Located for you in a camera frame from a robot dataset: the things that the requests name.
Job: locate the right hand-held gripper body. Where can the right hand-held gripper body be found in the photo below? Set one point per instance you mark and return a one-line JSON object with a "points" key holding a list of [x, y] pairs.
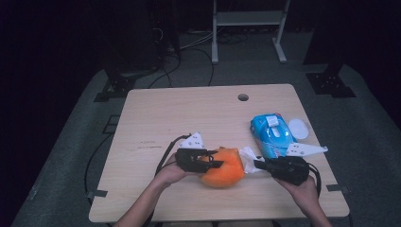
{"points": [[290, 170]]}

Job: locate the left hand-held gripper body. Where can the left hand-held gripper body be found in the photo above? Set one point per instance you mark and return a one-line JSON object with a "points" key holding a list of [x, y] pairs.
{"points": [[187, 159]]}

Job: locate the white wet wipe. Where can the white wet wipe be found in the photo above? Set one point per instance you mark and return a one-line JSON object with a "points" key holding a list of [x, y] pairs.
{"points": [[249, 159]]}

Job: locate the blue wet wipes pack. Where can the blue wet wipes pack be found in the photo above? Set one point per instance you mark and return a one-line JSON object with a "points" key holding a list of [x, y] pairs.
{"points": [[271, 130]]}

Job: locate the person's left hand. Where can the person's left hand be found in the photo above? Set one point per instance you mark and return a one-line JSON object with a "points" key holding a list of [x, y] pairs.
{"points": [[171, 175]]}

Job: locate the person's right hand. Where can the person's right hand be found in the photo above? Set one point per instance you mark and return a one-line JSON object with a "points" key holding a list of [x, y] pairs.
{"points": [[304, 197]]}

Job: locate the black tape strip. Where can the black tape strip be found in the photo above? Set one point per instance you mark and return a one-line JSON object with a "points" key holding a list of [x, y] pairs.
{"points": [[97, 193], [337, 188]]}

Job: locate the black stand base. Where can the black stand base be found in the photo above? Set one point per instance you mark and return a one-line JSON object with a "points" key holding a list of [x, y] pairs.
{"points": [[329, 83], [121, 85]]}

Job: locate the black floor frame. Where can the black floor frame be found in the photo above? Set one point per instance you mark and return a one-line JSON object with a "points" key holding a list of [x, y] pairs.
{"points": [[105, 129]]}

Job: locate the white metal stand frame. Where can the white metal stand frame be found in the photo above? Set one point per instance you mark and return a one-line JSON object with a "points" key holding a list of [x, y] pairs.
{"points": [[246, 18]]}

